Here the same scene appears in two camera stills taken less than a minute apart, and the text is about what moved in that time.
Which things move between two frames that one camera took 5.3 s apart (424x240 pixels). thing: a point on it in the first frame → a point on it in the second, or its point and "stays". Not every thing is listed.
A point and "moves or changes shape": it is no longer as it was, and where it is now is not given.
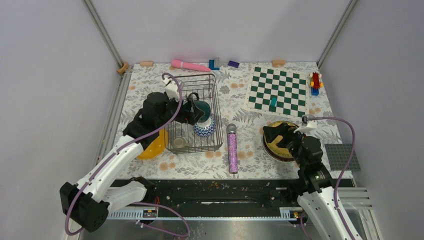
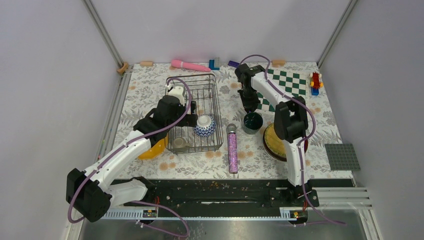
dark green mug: x=200 y=118 → x=252 y=122
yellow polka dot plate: x=156 y=147 stays
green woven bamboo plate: x=279 y=152 stays
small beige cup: x=180 y=142 stays
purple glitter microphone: x=232 y=148 stays
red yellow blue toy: x=315 y=84 stays
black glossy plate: x=274 y=155 moves or changes shape
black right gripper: x=283 y=128 → x=253 y=104
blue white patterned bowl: x=205 y=129 stays
